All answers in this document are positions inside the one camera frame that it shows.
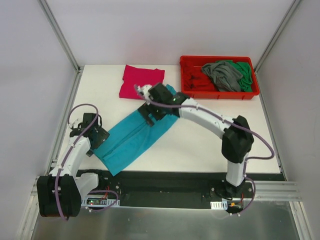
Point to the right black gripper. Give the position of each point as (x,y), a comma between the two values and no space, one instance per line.
(147,114)

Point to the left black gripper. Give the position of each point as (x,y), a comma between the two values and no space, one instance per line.
(99,138)

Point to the teal t shirt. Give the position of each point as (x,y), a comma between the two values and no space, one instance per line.
(129,139)

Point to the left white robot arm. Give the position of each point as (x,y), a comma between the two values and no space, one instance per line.
(60,193)

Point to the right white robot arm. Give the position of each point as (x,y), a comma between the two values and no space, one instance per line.
(234,133)

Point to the folded magenta t shirt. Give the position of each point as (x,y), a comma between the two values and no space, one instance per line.
(140,77)

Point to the dark red t shirt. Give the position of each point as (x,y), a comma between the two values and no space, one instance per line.
(194,79)

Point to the red plastic bin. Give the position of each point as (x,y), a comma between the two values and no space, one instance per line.
(199,61)

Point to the grey t shirt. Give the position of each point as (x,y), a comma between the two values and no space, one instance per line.
(223,75)

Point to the green t shirt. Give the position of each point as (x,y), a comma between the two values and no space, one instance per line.
(246,80)

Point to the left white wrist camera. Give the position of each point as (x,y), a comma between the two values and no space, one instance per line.
(77,124)

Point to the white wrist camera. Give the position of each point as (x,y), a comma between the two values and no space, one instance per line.
(143,90)
(77,124)

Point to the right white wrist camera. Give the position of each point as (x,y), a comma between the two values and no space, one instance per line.
(143,90)

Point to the left white cable duct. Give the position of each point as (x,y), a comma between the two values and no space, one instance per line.
(96,202)

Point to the white cable duct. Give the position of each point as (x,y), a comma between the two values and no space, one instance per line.
(219,205)
(96,202)

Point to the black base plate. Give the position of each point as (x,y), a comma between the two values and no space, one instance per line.
(151,189)

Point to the right white cable duct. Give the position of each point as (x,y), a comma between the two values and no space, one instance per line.
(219,205)

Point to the left aluminium frame post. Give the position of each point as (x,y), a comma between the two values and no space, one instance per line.
(45,7)

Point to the aluminium frame post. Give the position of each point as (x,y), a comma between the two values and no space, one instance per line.
(45,7)
(293,7)

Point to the right aluminium frame post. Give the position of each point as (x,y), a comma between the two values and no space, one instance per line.
(293,7)

